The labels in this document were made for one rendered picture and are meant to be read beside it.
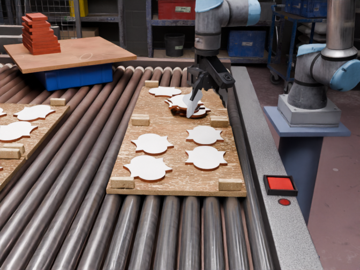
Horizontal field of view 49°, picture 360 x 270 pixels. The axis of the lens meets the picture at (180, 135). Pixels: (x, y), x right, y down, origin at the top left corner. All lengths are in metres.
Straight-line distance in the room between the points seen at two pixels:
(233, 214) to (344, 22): 0.75
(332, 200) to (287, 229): 1.90
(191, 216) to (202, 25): 0.53
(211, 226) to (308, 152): 0.82
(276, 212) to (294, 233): 0.08
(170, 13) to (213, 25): 4.32
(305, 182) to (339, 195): 1.19
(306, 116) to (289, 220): 0.68
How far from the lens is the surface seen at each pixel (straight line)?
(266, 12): 5.66
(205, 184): 1.02
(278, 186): 1.06
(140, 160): 1.11
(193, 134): 1.26
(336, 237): 2.50
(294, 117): 1.55
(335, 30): 1.41
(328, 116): 1.60
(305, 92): 1.57
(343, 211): 2.74
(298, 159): 1.65
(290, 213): 0.99
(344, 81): 1.44
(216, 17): 1.14
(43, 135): 1.34
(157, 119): 1.39
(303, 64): 1.55
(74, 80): 1.81
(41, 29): 1.93
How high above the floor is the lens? 1.47
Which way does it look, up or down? 25 degrees down
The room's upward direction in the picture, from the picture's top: 1 degrees clockwise
